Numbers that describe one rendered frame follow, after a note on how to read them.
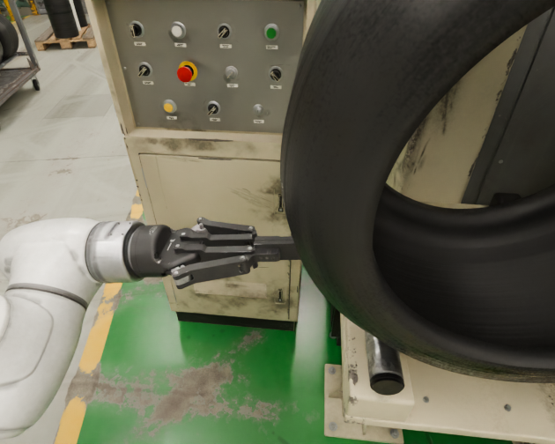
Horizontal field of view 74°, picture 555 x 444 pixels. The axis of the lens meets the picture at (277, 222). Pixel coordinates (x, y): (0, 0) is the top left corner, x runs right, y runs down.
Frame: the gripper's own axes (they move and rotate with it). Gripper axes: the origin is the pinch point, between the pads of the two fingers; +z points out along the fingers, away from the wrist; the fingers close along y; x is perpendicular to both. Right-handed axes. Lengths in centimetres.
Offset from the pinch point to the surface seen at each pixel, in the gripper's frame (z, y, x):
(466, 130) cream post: 30.2, 26.0, -3.2
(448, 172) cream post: 28.6, 26.1, 4.9
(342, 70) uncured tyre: 8.3, -8.7, -24.9
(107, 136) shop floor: -184, 241, 80
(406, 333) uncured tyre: 14.8, -10.9, 3.5
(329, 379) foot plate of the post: 3, 40, 103
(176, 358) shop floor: -59, 43, 97
